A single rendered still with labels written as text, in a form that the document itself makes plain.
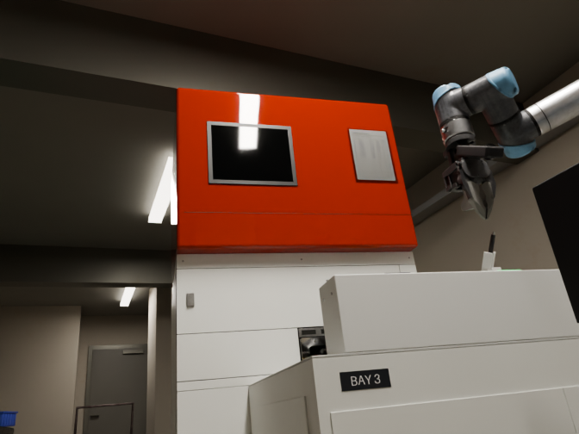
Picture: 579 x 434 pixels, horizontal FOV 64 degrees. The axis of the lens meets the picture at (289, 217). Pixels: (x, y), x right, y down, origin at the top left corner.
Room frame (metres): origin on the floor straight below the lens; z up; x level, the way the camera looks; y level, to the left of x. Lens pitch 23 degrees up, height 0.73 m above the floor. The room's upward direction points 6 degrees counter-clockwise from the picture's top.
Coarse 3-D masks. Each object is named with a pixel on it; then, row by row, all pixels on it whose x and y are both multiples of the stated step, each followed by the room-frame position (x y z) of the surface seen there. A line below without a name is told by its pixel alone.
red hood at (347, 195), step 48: (192, 96) 1.32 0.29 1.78; (240, 96) 1.37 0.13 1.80; (288, 96) 1.42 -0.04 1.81; (192, 144) 1.32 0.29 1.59; (240, 144) 1.36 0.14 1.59; (288, 144) 1.41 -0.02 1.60; (336, 144) 1.46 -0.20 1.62; (384, 144) 1.52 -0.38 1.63; (192, 192) 1.32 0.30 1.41; (240, 192) 1.36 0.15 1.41; (288, 192) 1.41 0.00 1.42; (336, 192) 1.46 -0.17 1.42; (384, 192) 1.51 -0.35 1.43; (192, 240) 1.32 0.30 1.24; (240, 240) 1.36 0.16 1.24; (288, 240) 1.40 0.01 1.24; (336, 240) 1.45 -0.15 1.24; (384, 240) 1.50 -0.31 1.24
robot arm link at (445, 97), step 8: (440, 88) 0.97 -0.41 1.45; (448, 88) 0.96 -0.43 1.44; (456, 88) 0.96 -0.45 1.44; (440, 96) 0.97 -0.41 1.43; (448, 96) 0.96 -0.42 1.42; (456, 96) 0.95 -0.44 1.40; (440, 104) 0.98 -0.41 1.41; (448, 104) 0.97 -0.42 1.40; (456, 104) 0.96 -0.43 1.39; (464, 104) 0.95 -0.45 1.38; (440, 112) 0.98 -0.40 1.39; (448, 112) 0.97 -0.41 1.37; (456, 112) 0.96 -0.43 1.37; (464, 112) 0.97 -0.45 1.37; (440, 120) 0.99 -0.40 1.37; (448, 120) 0.97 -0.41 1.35; (440, 128) 1.00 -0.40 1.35
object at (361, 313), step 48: (336, 288) 0.83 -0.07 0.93; (384, 288) 0.85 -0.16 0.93; (432, 288) 0.88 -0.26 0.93; (480, 288) 0.91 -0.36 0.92; (528, 288) 0.95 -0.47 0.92; (336, 336) 0.85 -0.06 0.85; (384, 336) 0.85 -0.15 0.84; (432, 336) 0.88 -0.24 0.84; (480, 336) 0.91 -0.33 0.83; (528, 336) 0.94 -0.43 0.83; (576, 336) 0.97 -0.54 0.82
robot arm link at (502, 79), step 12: (492, 72) 0.90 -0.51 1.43; (504, 72) 0.88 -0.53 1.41; (468, 84) 0.94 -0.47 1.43; (480, 84) 0.91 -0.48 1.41; (492, 84) 0.90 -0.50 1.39; (504, 84) 0.89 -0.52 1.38; (516, 84) 0.91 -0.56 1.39; (468, 96) 0.94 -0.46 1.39; (480, 96) 0.93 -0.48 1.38; (492, 96) 0.92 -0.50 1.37; (504, 96) 0.92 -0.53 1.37; (480, 108) 0.96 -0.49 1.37; (492, 108) 0.94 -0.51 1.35; (504, 108) 0.94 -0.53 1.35; (516, 108) 0.95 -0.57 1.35; (492, 120) 0.97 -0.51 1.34; (504, 120) 0.96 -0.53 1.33
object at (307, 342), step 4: (300, 340) 1.45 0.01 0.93; (304, 340) 1.45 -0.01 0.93; (308, 340) 1.45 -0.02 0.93; (312, 340) 1.45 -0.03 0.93; (316, 340) 1.46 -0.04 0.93; (320, 340) 1.46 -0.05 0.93; (324, 340) 1.47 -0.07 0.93; (300, 344) 1.45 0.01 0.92; (304, 344) 1.45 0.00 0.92; (308, 344) 1.45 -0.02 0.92; (312, 344) 1.45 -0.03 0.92; (316, 344) 1.46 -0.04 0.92; (320, 344) 1.46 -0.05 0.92; (324, 344) 1.46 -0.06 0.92; (300, 348) 1.46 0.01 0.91; (304, 348) 1.45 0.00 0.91; (308, 348) 1.45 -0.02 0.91; (304, 352) 1.45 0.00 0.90; (308, 352) 1.45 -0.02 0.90; (304, 356) 1.45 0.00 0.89; (308, 356) 1.45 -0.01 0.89
